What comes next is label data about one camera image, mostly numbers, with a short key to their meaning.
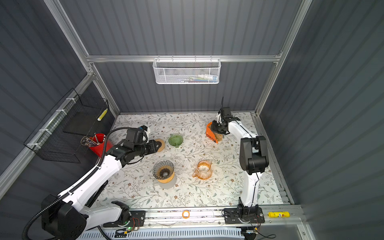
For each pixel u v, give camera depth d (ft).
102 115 2.68
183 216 2.43
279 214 2.41
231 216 2.41
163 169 2.63
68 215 1.24
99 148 2.78
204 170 2.93
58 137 2.28
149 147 2.32
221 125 2.46
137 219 2.37
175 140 3.43
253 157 1.74
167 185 2.68
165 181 2.51
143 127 2.39
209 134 3.33
